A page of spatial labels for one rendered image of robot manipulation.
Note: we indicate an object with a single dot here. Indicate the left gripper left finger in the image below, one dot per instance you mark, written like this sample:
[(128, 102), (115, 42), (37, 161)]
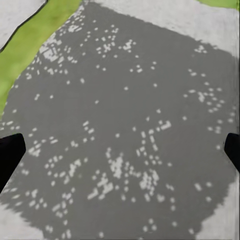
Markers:
[(12, 150)]

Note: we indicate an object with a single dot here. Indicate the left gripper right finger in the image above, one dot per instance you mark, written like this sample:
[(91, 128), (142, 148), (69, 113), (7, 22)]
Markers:
[(232, 148)]

